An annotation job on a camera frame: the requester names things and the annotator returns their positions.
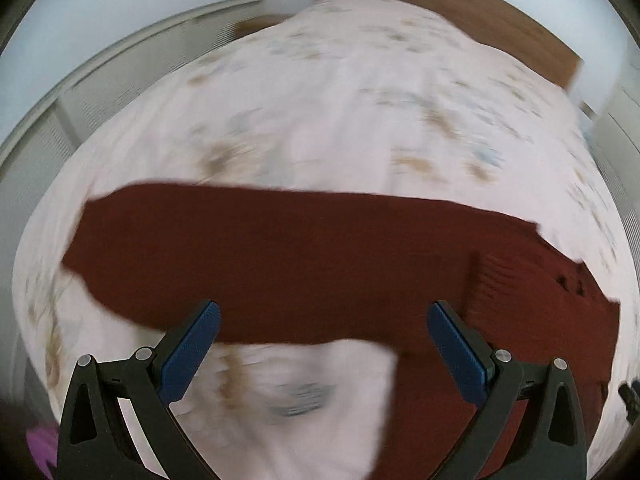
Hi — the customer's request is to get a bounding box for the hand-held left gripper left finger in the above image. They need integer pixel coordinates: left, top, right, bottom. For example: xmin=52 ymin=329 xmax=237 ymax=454
xmin=56 ymin=300 xmax=222 ymax=480

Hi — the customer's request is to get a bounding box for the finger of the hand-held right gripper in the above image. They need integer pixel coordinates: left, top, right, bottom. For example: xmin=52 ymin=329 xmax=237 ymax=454
xmin=618 ymin=381 xmax=640 ymax=423

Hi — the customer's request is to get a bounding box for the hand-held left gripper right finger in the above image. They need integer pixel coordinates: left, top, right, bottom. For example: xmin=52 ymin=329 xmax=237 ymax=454
xmin=427 ymin=300 xmax=588 ymax=480

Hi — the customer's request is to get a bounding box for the dark red knit sweater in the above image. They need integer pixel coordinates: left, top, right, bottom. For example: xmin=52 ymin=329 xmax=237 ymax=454
xmin=61 ymin=183 xmax=621 ymax=480

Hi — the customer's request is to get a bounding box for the purple cloth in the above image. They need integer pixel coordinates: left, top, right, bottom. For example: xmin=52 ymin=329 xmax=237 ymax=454
xmin=25 ymin=425 xmax=62 ymax=480

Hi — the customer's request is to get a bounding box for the pink floral bed sheet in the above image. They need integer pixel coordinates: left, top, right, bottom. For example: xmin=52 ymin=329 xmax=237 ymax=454
xmin=11 ymin=0 xmax=632 ymax=480

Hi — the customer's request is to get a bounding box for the wooden headboard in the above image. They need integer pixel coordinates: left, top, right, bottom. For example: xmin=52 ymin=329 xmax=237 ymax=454
xmin=321 ymin=0 xmax=581 ymax=92

